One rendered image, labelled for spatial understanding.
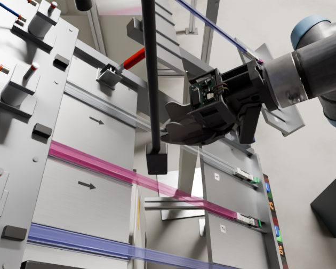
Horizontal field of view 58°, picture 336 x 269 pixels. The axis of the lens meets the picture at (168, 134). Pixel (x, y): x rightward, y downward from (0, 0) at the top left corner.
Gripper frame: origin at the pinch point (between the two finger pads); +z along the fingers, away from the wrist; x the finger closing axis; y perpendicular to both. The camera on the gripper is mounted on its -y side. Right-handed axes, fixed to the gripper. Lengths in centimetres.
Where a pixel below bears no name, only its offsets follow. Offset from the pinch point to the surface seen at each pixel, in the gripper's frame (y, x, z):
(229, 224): -17.4, 13.0, -3.3
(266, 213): -29.2, 8.2, -8.0
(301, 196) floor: -115, -27, -5
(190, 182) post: -69, -26, 32
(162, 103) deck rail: 0.2, -8.0, 1.1
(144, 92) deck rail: 5.0, -8.0, 2.2
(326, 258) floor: -116, 2, -8
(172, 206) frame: -53, -10, 32
